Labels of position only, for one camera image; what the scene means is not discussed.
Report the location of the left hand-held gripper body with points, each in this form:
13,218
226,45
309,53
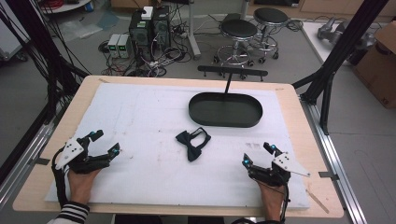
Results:
72,153

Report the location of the white foam mat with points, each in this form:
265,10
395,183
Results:
140,118

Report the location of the clear plastic sheet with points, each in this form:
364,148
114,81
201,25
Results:
84,28

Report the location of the grey metal desk leg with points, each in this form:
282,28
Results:
193,34

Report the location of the striped black white sleeve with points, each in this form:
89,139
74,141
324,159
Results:
72,213

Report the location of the thin wooden stick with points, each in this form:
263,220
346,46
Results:
318,201

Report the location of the black computer tower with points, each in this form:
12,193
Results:
140,32
162,28

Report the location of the white round table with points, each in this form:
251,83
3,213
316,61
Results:
67,5

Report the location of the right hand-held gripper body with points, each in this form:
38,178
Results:
288,164

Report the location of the aluminium rail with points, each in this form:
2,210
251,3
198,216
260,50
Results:
25,158
334,155

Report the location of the black oval tray hanger stand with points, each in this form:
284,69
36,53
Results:
225,111

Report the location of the person's left hand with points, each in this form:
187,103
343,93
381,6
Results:
81,186

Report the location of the black metal frame strut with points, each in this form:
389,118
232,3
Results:
342,46

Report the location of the person's right hand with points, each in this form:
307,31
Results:
272,199

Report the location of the black bow tie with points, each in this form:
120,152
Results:
192,151

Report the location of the brown cardboard box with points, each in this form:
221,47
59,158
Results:
378,68

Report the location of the grey tape strip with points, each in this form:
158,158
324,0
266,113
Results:
328,175
42,161

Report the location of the grey bench power supply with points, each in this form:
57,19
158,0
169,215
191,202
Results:
124,46
113,45

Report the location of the white box with black plug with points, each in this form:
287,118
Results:
147,13

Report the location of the black round stool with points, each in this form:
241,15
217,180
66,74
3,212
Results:
270,15
238,28

